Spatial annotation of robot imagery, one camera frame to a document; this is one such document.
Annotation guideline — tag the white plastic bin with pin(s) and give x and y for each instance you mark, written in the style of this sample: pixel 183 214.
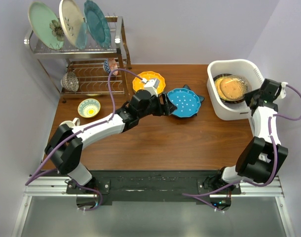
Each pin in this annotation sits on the white plastic bin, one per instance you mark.
pixel 241 67

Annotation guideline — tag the yellow blue patterned bowl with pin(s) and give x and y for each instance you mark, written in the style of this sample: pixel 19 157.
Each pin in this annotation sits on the yellow blue patterned bowl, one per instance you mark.
pixel 89 108

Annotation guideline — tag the grey patterned bowl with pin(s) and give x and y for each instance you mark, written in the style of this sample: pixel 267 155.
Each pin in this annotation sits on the grey patterned bowl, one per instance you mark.
pixel 70 82

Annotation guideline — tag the clear glass plate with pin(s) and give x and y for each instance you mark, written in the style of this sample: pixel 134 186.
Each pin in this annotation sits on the clear glass plate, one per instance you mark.
pixel 235 86

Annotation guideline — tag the blue orange patterned bowl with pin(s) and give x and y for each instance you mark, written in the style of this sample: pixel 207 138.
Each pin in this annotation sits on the blue orange patterned bowl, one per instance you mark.
pixel 109 65

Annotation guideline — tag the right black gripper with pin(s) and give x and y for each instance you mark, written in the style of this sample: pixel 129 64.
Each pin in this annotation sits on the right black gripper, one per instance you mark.
pixel 247 97

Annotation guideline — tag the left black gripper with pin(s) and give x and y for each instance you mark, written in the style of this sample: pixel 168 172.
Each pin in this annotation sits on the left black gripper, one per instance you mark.
pixel 167 108

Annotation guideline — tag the mint green flower plate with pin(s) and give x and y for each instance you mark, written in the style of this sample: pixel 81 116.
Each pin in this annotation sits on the mint green flower plate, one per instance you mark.
pixel 46 25

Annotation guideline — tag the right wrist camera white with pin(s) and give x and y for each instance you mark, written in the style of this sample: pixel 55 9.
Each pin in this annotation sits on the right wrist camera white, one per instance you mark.
pixel 283 87

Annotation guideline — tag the yellow woven pattern plate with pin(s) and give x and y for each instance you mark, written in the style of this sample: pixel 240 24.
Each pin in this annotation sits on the yellow woven pattern plate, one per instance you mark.
pixel 230 89

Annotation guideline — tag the orange dotted plate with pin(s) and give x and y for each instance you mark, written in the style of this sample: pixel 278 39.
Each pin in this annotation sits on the orange dotted plate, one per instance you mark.
pixel 137 84

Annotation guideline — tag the cream floral plate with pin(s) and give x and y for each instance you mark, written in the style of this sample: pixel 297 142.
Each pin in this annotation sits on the cream floral plate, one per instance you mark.
pixel 71 19

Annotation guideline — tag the bright blue dotted plate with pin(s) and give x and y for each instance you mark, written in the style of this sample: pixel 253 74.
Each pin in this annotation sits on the bright blue dotted plate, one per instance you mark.
pixel 186 101

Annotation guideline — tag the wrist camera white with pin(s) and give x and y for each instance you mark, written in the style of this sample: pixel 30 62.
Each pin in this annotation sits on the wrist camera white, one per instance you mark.
pixel 283 87
pixel 151 85

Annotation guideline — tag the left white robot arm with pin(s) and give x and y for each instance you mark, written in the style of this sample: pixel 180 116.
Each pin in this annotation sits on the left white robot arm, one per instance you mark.
pixel 66 145

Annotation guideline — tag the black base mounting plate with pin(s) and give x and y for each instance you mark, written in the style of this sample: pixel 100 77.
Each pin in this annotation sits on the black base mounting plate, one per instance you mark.
pixel 155 186

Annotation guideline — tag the small light blue plate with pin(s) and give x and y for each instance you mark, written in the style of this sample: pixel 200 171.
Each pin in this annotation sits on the small light blue plate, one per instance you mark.
pixel 81 39

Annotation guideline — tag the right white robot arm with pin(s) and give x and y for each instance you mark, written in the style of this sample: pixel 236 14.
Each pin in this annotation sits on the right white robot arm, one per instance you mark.
pixel 264 155

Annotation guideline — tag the black rimmed cream plate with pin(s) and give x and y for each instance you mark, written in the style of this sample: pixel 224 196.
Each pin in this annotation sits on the black rimmed cream plate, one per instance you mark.
pixel 232 100

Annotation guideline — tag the teal scalloped plate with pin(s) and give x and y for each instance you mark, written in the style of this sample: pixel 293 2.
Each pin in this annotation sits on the teal scalloped plate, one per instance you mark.
pixel 97 24

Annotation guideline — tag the cream ceramic mug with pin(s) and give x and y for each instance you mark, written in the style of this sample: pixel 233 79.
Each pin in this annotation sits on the cream ceramic mug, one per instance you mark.
pixel 71 123

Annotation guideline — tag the dark blue scalloped plate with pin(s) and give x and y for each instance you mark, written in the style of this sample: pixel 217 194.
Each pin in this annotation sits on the dark blue scalloped plate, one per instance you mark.
pixel 201 98

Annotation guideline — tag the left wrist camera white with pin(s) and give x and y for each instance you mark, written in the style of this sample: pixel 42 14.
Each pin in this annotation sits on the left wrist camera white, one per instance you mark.
pixel 151 85

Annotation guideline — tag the metal dish rack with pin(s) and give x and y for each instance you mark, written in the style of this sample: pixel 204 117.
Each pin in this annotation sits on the metal dish rack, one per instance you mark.
pixel 87 64

